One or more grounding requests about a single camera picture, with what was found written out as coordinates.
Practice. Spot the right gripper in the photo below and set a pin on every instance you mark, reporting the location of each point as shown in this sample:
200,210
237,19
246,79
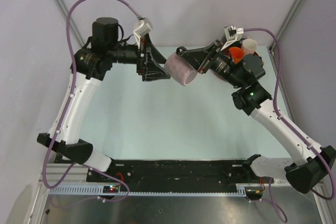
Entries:
196,57

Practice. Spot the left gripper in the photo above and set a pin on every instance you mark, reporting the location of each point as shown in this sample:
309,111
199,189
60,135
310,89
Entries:
151,71

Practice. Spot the lilac mug black handle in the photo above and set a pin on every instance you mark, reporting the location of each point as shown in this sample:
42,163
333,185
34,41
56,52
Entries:
180,70

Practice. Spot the orange mug black handle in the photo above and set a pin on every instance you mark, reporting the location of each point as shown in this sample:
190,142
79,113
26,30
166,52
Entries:
237,54

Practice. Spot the large pink mug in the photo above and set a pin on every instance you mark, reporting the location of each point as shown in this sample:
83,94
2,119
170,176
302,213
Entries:
249,46

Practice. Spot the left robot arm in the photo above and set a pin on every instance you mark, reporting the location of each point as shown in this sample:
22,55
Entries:
103,48

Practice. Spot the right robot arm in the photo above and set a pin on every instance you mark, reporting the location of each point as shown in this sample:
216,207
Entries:
309,162

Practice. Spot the round red tray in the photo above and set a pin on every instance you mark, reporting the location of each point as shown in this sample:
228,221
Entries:
244,73

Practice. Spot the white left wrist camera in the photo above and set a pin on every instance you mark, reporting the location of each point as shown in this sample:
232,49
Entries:
141,28

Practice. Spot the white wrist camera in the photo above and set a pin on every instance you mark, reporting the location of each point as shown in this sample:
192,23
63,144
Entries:
230,36
141,28

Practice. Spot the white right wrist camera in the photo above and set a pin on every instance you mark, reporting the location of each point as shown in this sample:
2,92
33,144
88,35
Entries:
230,36

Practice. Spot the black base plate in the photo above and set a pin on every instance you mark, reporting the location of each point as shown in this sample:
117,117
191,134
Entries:
232,171

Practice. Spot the grey cable duct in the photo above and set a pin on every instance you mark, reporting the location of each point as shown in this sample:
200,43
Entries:
109,190

